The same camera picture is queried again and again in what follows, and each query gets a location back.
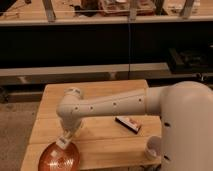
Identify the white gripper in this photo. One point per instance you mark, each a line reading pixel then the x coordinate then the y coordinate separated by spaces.
pixel 64 140

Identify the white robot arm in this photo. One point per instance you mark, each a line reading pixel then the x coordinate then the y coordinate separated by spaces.
pixel 186 111

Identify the orange ceramic bowl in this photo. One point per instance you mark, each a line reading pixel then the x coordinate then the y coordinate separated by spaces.
pixel 67 160

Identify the wooden table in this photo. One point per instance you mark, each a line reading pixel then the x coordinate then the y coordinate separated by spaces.
pixel 101 141

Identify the black snack packet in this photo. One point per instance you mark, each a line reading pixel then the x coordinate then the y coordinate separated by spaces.
pixel 128 123

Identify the white paper cup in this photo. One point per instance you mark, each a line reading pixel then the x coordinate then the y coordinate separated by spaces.
pixel 153 148

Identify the long wooden shelf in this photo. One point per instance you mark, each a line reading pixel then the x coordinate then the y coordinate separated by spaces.
pixel 45 75

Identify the black box on right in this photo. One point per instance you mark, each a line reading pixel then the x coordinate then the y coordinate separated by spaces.
pixel 190 61

